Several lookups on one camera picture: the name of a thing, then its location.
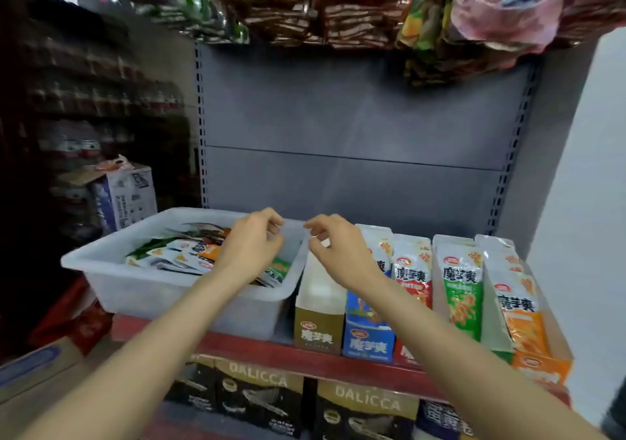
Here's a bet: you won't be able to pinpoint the person's right hand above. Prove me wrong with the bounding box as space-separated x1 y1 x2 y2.
303 214 378 294

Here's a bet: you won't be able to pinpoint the person's left hand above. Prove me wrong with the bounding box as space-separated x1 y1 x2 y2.
213 208 287 284

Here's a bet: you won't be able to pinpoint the blue snack packets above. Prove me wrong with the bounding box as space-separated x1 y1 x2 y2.
347 224 395 323

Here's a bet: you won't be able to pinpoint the pile of snack packets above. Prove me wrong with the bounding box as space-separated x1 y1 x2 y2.
125 222 293 287

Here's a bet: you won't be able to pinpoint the gold display box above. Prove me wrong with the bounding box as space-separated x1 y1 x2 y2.
293 251 348 355

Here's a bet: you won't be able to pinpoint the white plastic bin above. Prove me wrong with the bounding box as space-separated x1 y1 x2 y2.
61 207 309 341

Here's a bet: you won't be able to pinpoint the orange snack packets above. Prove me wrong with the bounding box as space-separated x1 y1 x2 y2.
475 234 551 358

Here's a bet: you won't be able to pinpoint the person's right forearm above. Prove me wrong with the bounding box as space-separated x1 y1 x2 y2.
357 273 608 440

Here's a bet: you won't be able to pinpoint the person's left forearm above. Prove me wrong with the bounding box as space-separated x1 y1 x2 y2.
20 263 256 440

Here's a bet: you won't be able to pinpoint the white blue carton box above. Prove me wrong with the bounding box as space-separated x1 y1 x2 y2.
59 156 160 235

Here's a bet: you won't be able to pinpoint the hanging yellow green snack bags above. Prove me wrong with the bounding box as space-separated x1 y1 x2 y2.
396 0 461 89

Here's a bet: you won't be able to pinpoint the blue print cardboard carton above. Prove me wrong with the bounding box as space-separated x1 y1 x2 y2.
0 335 99 440

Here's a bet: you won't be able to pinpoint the orange-edged clear candy bag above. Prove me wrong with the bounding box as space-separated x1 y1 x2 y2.
558 0 626 45

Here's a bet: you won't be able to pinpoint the black display carton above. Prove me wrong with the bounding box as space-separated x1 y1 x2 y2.
166 357 221 411
215 359 306 438
315 378 420 440

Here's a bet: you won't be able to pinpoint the yellow blue biscuit carton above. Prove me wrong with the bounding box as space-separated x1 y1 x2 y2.
415 400 475 440

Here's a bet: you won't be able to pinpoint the red plastic bag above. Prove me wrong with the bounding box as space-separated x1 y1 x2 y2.
29 276 113 356

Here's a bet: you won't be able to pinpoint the dark rack of bottled water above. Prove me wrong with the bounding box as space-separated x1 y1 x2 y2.
20 14 201 211

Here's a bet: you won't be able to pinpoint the row of hanging green bags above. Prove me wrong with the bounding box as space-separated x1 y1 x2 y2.
137 0 250 45

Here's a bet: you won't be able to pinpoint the row of hanging brown bags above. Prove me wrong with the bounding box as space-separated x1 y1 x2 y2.
186 0 422 50

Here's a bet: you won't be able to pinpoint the hanging pink candy bag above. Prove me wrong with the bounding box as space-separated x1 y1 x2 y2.
445 0 569 55

